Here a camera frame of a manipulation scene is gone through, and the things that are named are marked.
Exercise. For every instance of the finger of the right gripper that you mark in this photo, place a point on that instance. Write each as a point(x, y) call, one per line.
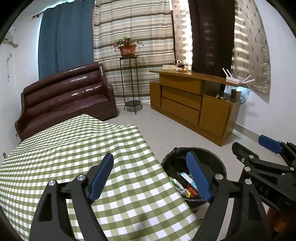
point(285, 150)
point(267, 172)

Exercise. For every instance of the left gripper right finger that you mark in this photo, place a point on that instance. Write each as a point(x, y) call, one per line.
point(216, 189)

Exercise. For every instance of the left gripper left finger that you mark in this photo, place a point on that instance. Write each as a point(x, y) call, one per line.
point(83, 191)

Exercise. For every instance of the orange trash in bin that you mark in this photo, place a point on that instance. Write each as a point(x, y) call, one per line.
point(193, 193)

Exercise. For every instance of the green checkered tablecloth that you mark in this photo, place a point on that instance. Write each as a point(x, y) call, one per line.
point(138, 201)

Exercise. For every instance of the small dark box on cabinet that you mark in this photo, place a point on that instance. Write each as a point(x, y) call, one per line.
point(235, 94)

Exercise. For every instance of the wooden TV cabinet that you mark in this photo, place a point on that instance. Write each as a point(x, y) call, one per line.
point(196, 101)

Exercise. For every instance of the white wifi router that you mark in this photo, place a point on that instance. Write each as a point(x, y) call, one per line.
point(231, 79)

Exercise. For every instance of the dark red leather sofa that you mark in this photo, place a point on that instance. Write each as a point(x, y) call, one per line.
point(65, 95)

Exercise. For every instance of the black metal plant stand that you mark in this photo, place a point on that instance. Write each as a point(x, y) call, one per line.
point(135, 102)

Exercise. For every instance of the patterned beige curtain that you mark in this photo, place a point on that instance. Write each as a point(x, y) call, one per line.
point(250, 53)

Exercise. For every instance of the Mickey Mouse plush toy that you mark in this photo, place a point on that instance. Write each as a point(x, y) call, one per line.
point(181, 66)

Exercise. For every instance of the white flat box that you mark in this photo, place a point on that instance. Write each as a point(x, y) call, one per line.
point(170, 67)

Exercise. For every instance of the dark purple curtain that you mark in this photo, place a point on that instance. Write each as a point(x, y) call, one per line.
point(212, 25)

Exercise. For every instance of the potted plant terracotta pot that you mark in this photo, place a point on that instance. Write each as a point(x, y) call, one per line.
point(127, 45)

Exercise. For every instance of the blue curtain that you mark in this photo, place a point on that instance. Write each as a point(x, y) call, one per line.
point(65, 37)

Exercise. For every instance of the white air conditioner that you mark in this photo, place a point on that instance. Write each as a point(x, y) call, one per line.
point(9, 38)

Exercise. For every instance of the striped curtain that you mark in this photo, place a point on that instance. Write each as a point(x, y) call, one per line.
point(149, 22)

